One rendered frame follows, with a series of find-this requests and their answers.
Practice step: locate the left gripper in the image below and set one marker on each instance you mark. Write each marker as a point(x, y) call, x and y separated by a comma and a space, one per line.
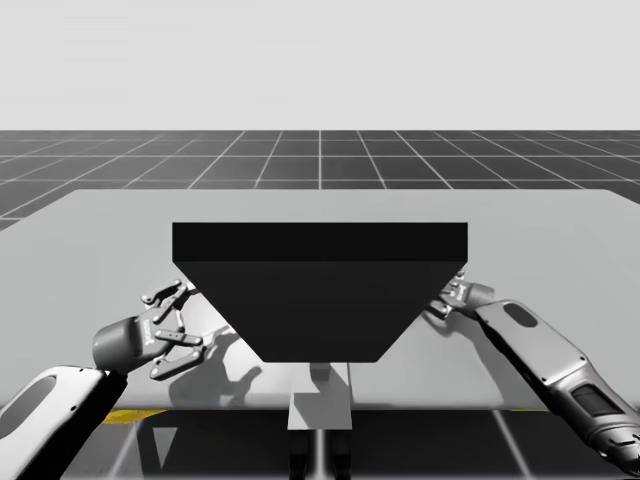
point(125, 342)

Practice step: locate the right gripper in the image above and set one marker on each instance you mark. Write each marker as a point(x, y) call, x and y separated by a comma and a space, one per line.
point(470, 296)

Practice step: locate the black screen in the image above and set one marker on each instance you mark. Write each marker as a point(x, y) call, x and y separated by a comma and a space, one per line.
point(320, 300)

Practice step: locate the grey stand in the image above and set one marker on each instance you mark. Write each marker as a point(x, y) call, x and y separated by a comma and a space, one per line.
point(320, 405)

